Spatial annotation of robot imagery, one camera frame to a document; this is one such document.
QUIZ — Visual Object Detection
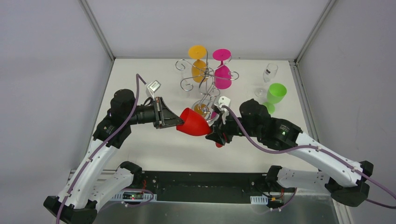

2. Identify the red wine glass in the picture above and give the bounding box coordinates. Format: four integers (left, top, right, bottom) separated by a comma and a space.
176, 108, 214, 136

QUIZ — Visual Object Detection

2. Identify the green wine glass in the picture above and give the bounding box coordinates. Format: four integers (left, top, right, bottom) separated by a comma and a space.
263, 83, 287, 114

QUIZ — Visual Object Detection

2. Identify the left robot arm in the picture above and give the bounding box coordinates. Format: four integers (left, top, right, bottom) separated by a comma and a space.
43, 89, 184, 224

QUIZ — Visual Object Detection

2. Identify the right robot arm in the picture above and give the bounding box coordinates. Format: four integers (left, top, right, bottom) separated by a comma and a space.
206, 97, 373, 207

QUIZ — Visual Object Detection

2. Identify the chrome wine glass rack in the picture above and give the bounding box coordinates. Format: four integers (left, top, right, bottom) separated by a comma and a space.
175, 58, 231, 125

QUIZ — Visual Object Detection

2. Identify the magenta wine glass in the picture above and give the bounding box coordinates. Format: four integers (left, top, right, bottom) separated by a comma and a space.
212, 49, 232, 90

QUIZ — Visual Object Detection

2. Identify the orange wine glass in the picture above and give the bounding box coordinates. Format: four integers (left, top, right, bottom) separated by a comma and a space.
188, 45, 207, 83

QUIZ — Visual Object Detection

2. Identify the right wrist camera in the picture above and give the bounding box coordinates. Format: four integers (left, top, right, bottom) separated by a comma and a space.
212, 96, 231, 121

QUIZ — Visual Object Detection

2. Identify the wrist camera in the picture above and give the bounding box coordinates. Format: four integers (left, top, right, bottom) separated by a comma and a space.
212, 96, 231, 121
145, 80, 161, 99

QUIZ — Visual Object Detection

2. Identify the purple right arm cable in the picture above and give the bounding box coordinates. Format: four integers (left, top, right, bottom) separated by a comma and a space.
221, 105, 396, 209

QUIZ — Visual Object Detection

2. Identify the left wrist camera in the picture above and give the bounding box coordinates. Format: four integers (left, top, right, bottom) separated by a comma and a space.
145, 80, 161, 99

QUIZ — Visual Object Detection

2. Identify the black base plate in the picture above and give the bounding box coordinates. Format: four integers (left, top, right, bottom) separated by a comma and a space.
129, 171, 294, 204

